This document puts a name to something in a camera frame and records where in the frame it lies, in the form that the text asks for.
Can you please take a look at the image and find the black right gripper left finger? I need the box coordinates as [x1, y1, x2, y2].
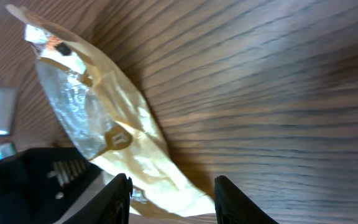
[63, 173, 133, 224]

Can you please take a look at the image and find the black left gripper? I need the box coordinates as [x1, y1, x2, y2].
[0, 147, 101, 224]

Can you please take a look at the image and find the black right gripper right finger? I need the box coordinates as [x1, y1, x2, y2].
[214, 175, 278, 224]

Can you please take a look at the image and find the clear bagged bread pack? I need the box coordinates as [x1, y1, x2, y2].
[6, 4, 214, 218]

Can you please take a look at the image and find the green Kleenex tissue pack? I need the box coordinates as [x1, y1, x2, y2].
[0, 142, 17, 160]

